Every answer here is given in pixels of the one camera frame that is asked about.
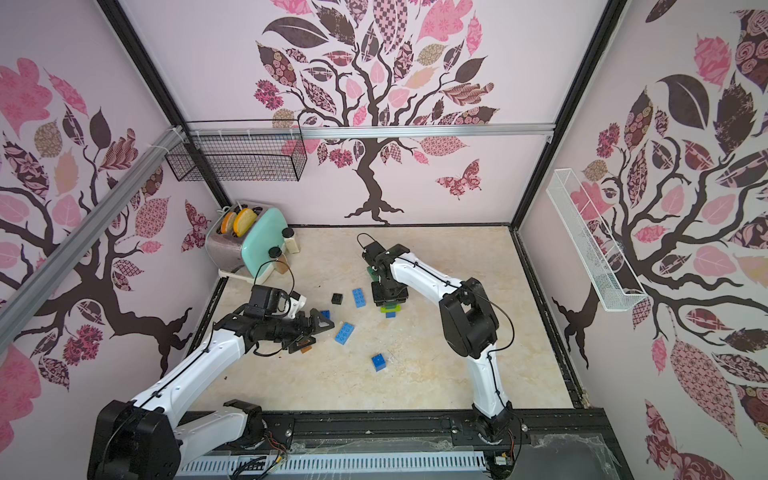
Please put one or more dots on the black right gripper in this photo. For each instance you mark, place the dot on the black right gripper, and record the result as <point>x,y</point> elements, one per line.
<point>391,291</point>

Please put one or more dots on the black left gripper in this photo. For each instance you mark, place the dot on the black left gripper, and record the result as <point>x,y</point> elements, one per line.
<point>302,333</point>

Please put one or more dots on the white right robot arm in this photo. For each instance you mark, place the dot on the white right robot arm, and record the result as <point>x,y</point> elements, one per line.
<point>469,324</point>

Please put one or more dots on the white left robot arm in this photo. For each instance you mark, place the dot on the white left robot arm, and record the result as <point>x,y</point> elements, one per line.
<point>147,437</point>

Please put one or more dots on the light blue long lego brick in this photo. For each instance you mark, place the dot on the light blue long lego brick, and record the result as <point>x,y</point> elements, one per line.
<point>344,333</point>

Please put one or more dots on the blue small lego brick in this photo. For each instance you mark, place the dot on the blue small lego brick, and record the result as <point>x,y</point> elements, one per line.
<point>379,362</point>

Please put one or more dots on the brown spice jar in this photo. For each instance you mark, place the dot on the brown spice jar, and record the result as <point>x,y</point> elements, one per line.
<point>278,260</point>

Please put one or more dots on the mint green toaster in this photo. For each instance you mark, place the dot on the mint green toaster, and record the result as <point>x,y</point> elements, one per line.
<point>246,257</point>

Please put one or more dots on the pale spice jar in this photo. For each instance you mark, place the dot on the pale spice jar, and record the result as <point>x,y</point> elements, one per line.
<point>290,240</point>

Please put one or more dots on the white cable duct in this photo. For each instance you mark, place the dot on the white cable duct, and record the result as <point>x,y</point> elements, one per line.
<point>333,466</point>

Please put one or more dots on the aluminium rail back wall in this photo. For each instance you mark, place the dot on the aluminium rail back wall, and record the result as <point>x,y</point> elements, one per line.
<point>500,129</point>

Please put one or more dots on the aluminium rail wall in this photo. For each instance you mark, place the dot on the aluminium rail wall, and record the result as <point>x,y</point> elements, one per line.
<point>500,129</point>
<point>32,294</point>

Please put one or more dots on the black wire basket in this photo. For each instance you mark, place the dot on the black wire basket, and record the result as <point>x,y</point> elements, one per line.
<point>258,150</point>

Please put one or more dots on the white wire shelf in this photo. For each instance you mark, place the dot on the white wire shelf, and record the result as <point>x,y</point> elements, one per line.
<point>580,206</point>

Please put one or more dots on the aluminium rail left wall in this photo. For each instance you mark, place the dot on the aluminium rail left wall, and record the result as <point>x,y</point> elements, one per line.
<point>32,294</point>

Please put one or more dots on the black corner frame post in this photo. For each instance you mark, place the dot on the black corner frame post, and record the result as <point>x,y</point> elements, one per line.
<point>597,46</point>

